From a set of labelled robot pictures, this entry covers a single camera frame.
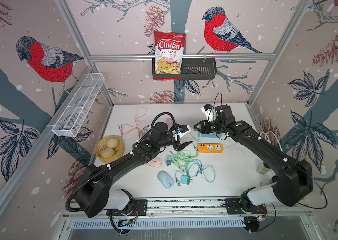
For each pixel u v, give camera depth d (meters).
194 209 0.73
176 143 0.65
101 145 0.95
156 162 0.88
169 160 0.88
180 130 0.64
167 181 0.80
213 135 0.71
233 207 0.73
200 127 0.73
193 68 1.07
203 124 0.70
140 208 0.73
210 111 0.68
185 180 0.80
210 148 0.92
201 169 0.86
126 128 1.06
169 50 0.83
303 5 0.72
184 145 0.69
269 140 1.02
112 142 0.92
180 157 0.91
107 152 0.89
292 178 0.40
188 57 0.90
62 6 0.71
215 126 0.68
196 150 0.93
